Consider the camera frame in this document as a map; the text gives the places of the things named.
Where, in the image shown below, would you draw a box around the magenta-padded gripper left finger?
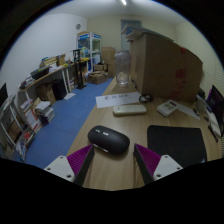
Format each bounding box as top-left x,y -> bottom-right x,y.
43,143 -> 96,187

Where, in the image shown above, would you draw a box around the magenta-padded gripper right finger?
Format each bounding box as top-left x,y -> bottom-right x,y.
133,143 -> 184,185

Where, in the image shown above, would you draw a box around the black computer mouse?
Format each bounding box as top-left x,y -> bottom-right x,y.
87,125 -> 131,156

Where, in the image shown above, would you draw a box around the black mouse pad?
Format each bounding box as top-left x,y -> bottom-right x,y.
146,124 -> 208,169

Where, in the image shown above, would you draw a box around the stack of books on floor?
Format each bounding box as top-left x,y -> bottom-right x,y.
34,100 -> 56,125

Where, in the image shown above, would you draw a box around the white calculator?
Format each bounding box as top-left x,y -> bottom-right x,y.
156,99 -> 179,118

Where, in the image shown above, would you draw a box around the black pen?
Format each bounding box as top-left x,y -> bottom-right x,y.
207,123 -> 219,144

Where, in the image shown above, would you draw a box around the black box under desk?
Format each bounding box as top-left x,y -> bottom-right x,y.
51,79 -> 69,101

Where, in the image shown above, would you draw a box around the black computer monitor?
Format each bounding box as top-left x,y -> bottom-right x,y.
205,84 -> 224,128

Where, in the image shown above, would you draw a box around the white paper sheet with writing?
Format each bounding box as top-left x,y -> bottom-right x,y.
95,91 -> 142,109

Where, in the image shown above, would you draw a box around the open cardboard box with items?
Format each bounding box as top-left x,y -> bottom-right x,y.
87,70 -> 109,85

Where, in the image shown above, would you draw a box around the black standing rack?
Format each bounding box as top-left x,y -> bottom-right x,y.
72,48 -> 87,90

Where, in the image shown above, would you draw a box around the large cardboard box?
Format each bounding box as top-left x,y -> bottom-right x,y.
129,32 -> 204,103

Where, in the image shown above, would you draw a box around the stacked cardboard boxes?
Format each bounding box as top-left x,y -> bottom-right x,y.
100,46 -> 117,78

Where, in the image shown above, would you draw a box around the blue white glass cabinet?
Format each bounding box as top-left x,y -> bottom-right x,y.
76,32 -> 102,73

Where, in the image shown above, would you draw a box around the stack of books on box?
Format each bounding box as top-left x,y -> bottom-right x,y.
120,25 -> 174,43

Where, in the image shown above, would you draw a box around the grey door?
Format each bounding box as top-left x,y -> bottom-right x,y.
120,18 -> 143,51

